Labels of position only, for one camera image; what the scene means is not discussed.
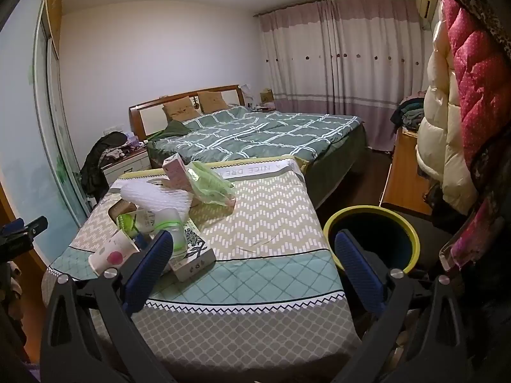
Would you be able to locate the pink and white curtain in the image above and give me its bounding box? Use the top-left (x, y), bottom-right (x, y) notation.
top-left (255, 0), bottom-right (434, 153)

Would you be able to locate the dark green cloth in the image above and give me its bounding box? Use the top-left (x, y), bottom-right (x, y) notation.
top-left (154, 120), bottom-right (191, 141)

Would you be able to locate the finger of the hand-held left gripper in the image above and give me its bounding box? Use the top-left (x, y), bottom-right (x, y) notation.
top-left (0, 216), bottom-right (49, 245)

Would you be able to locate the green checked quilt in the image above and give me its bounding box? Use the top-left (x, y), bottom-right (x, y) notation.
top-left (146, 105), bottom-right (361, 165)

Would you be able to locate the brown pillow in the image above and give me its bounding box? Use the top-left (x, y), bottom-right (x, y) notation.
top-left (197, 90), bottom-right (228, 115)
top-left (162, 96), bottom-right (191, 121)

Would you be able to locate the pink carton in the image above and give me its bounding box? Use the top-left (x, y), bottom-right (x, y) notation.
top-left (162, 153), bottom-right (236, 210)

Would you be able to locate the white box with dark print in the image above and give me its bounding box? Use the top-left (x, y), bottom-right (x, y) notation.
top-left (168, 223), bottom-right (217, 282)

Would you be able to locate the sliding door wardrobe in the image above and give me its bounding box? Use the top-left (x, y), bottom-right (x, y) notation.
top-left (0, 0), bottom-right (93, 266)

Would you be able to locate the dotted white paper cup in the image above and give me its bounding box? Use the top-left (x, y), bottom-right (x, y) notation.
top-left (88, 229), bottom-right (141, 277)

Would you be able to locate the yellow rimmed dark bin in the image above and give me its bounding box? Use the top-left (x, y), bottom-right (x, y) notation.
top-left (323, 205), bottom-right (422, 276)

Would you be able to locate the pile of folded clothes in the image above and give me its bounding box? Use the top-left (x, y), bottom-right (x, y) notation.
top-left (390, 89), bottom-right (430, 131)

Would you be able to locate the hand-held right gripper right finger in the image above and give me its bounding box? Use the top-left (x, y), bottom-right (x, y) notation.
top-left (334, 229), bottom-right (480, 383)

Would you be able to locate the patterned tablecloth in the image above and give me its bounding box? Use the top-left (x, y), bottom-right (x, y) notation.
top-left (42, 155), bottom-right (363, 383)

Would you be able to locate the clear bottle with green label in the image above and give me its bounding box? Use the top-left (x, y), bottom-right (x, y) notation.
top-left (117, 207), bottom-right (189, 255)

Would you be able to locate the cream down jacket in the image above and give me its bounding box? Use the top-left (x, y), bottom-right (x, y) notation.
top-left (415, 18), bottom-right (472, 217)

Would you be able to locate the red dotted quilted jacket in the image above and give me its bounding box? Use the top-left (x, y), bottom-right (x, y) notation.
top-left (436, 0), bottom-right (511, 178)

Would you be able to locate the white foam packaging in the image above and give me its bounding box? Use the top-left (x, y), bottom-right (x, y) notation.
top-left (119, 179), bottom-right (197, 225)

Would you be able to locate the wooden bed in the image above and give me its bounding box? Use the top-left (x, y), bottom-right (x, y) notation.
top-left (128, 85), bottom-right (370, 209)

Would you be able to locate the green plastic bag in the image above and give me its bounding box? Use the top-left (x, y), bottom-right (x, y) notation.
top-left (187, 161), bottom-right (237, 205)

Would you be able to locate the air conditioner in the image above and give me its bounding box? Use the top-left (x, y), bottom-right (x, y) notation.
top-left (415, 0), bottom-right (438, 31)

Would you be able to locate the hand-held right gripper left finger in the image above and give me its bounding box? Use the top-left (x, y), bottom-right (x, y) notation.
top-left (40, 229), bottom-right (178, 383)

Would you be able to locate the pink floral garment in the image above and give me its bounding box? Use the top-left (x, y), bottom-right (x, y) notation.
top-left (450, 199), bottom-right (506, 269)

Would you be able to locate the white nightstand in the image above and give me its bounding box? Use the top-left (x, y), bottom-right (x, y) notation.
top-left (102, 147), bottom-right (152, 187)

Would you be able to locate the leopard print garment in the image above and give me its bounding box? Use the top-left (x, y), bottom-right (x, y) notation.
top-left (459, 0), bottom-right (511, 62)

